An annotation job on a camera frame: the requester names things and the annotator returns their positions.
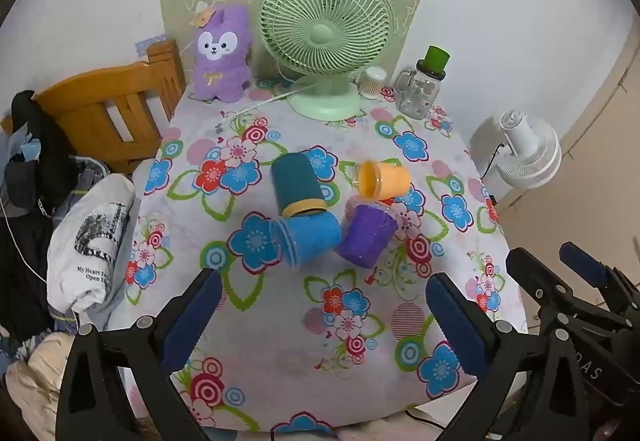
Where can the purple plush toy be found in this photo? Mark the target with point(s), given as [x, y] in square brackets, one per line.
[220, 76]

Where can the white printed shirt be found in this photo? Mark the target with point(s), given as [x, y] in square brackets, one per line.
[90, 241]

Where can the teal cup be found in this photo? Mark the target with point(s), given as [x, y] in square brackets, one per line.
[295, 181]

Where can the grey jeans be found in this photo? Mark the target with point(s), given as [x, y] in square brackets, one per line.
[85, 181]

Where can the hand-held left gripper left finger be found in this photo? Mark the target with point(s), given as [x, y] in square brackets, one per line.
[192, 321]

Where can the floral tablecloth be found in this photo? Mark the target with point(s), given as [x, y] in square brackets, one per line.
[300, 331]

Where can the green desk fan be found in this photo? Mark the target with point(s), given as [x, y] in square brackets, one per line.
[320, 33]

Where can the orange cup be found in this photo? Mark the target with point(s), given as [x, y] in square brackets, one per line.
[390, 178]

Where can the wooden chair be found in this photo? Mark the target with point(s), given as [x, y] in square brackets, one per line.
[90, 96]

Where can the purple cup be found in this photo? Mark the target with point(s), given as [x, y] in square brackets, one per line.
[365, 236]

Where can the cotton swab jar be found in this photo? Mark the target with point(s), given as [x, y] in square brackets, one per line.
[372, 83]

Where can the blue patterned cloth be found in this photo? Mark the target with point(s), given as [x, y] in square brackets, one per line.
[150, 43]

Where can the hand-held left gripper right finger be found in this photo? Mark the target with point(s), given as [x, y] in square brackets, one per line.
[457, 326]

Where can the white fan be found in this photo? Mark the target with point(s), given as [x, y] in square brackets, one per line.
[530, 156]

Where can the glass mug with green lid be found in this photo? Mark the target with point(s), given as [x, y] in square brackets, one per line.
[417, 91]

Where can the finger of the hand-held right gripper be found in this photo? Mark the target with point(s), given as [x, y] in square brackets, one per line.
[532, 271]
[585, 266]

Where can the blue cup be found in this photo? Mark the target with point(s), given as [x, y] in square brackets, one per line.
[312, 236]

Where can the beige cloth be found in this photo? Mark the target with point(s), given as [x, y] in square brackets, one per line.
[35, 386]

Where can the black clothes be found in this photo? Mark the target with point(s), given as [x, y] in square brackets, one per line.
[25, 241]

